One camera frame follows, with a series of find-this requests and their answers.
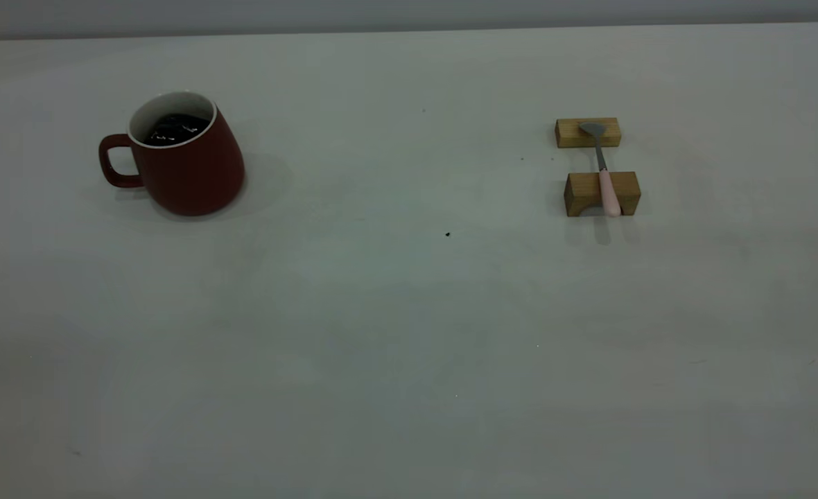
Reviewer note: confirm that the dark coffee liquid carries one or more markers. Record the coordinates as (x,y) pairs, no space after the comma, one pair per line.
(173,130)

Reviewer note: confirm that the arched wooden block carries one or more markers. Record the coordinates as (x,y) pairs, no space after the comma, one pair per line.
(582,188)

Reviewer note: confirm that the red ceramic mug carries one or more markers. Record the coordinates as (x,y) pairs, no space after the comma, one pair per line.
(194,173)

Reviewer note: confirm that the flat rectangular wooden block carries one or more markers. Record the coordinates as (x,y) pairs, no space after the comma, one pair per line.
(568,133)

